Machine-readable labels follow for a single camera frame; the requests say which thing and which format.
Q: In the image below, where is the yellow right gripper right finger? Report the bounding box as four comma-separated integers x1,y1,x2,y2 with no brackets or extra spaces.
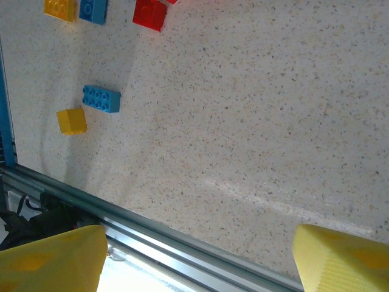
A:
293,224,389,292

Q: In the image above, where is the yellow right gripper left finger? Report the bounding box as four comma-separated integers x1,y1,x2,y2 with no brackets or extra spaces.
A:
0,224,109,292

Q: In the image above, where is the blue long lego brick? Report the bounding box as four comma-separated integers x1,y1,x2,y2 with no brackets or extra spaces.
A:
79,0,109,26
82,85,122,114

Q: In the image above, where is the red square lego brick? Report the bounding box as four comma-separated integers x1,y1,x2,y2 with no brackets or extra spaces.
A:
132,0,168,33

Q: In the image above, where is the yellow square lego brick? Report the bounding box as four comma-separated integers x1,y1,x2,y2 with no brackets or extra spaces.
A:
56,107,88,136

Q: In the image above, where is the yellow long lego brick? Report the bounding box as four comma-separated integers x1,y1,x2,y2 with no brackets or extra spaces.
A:
44,0,77,23

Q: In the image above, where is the black cable bundle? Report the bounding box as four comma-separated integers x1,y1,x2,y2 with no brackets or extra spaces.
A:
0,193,98,252

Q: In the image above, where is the aluminium table frame rail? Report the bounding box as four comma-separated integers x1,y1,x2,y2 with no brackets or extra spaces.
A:
0,165,305,292

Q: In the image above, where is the blue frame post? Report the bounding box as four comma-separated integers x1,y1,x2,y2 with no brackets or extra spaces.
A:
0,39,16,167

